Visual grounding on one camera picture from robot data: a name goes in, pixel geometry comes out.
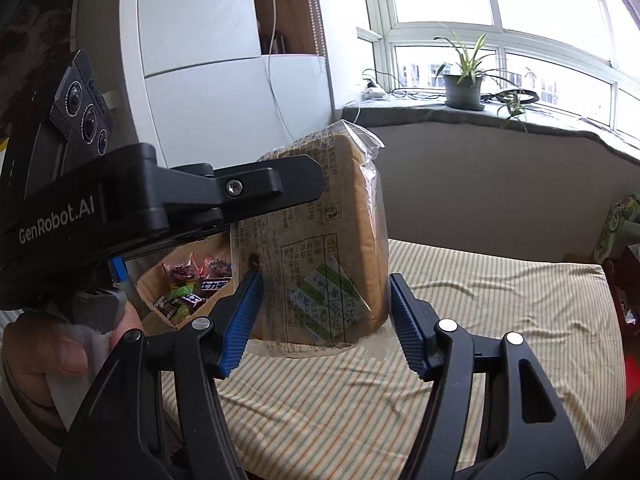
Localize red clear dark candy packet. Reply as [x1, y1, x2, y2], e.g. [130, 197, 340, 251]
[199, 256, 233, 281]
[162, 255, 198, 283]

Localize black cable coil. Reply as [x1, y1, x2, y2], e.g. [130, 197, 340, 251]
[492, 89, 541, 106]

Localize bread slice clear packet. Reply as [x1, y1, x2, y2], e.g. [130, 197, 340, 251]
[230, 119, 392, 361]

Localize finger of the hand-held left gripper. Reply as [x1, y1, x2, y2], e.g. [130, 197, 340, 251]
[164, 155, 327, 247]

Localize beaded blind cord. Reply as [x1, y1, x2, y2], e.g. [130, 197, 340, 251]
[306, 0, 323, 56]

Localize striped bed sheet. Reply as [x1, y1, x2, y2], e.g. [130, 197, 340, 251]
[160, 237, 628, 480]

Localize white framed window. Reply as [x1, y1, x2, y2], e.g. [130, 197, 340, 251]
[357, 0, 640, 151]

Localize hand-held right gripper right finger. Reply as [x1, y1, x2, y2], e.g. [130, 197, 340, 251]
[388, 271, 587, 480]

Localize white cloth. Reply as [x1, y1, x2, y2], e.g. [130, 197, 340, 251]
[45, 322, 108, 418]

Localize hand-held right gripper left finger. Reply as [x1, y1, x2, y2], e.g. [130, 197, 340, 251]
[56, 269, 265, 480]

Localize green patterned bag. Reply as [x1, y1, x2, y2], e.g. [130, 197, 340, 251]
[592, 197, 640, 263]

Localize dark wooden side cabinet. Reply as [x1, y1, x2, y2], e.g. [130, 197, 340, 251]
[602, 242, 640, 346]

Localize white wardrobe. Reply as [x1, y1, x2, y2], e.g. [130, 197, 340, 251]
[120, 0, 333, 171]

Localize cardboard box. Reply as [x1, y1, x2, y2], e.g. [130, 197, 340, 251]
[135, 232, 251, 336]

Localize white cable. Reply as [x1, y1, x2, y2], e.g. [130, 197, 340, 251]
[265, 0, 301, 151]

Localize grey stone windowsill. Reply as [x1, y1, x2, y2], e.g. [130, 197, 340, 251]
[342, 97, 640, 166]

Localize potted spider plant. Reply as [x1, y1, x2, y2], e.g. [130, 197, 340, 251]
[432, 25, 538, 133]

